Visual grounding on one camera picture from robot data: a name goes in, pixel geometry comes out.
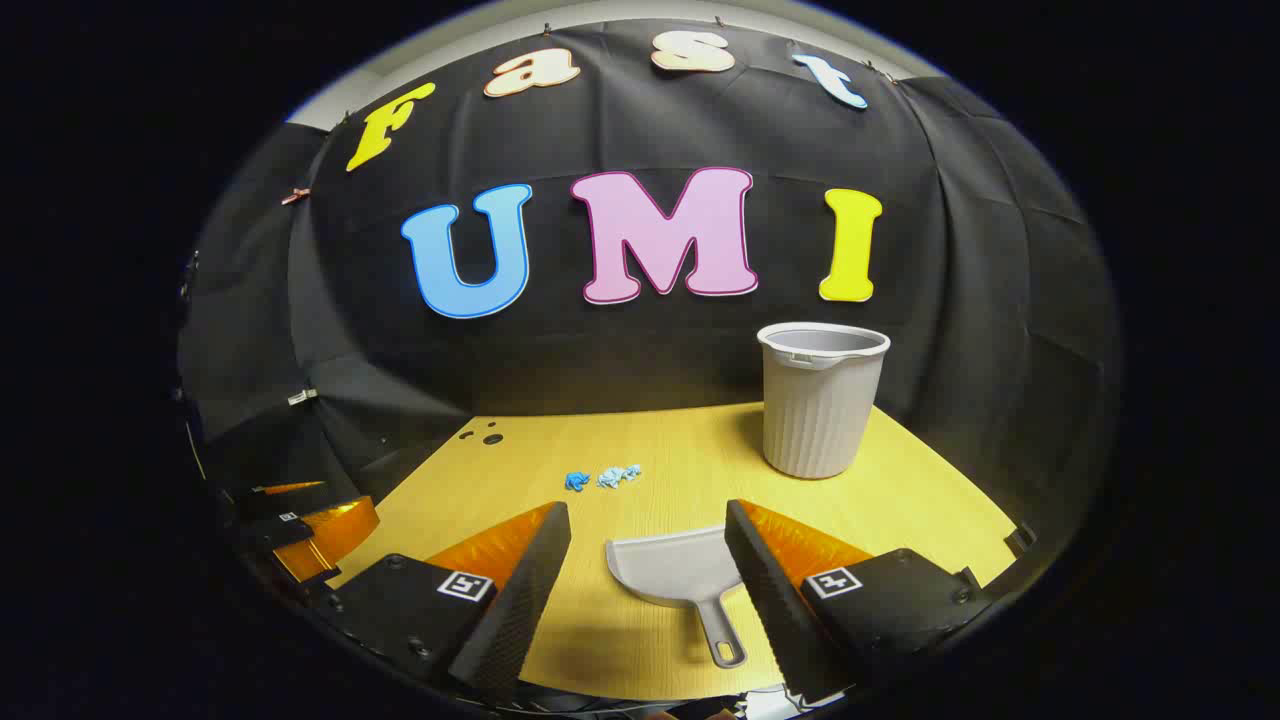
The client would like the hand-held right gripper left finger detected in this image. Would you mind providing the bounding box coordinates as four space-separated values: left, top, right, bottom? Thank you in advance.
322 500 573 703

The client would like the gray dustpan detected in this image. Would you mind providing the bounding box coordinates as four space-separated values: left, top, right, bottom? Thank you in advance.
604 525 749 670

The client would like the black backdrop cloth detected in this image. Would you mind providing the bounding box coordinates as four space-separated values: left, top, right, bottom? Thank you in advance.
175 15 1126 601

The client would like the gray ribbed garbage bin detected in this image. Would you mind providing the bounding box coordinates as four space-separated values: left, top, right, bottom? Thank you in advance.
756 321 892 480

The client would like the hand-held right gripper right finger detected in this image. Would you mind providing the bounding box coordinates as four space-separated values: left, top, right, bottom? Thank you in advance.
724 498 996 706

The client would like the wooden desktop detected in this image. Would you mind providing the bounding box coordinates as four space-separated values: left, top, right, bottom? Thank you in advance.
330 400 1021 701

